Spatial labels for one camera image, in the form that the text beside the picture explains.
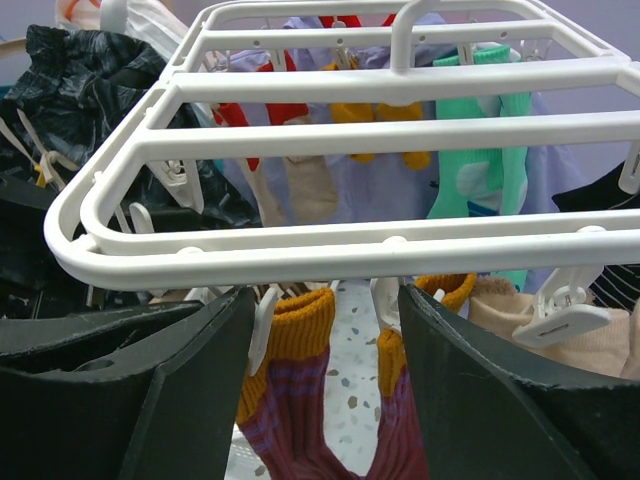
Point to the dark patterned shirt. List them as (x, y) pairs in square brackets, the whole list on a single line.
[(78, 88)]

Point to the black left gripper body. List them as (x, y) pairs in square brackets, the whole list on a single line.
[(33, 285)]

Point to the white plastic bag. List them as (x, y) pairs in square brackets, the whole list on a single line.
[(150, 21)]

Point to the mint green patterned sock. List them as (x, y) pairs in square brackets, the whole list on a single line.
[(508, 181), (461, 172)]

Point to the lavender shirt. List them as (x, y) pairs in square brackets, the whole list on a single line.
[(393, 186)]

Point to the cream red chicken sock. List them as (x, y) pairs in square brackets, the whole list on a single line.
[(311, 187)]

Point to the maroon purple striped sock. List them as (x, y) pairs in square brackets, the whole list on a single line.
[(281, 407), (399, 453)]

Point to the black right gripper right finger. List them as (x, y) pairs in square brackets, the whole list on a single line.
[(490, 410)]

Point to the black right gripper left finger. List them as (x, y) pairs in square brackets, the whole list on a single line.
[(138, 393)]

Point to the red garment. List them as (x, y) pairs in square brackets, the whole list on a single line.
[(354, 21)]

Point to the white plastic sock hanger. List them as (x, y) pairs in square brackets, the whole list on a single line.
[(276, 52)]

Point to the white perforated plastic basket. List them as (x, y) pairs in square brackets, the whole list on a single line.
[(243, 463)]

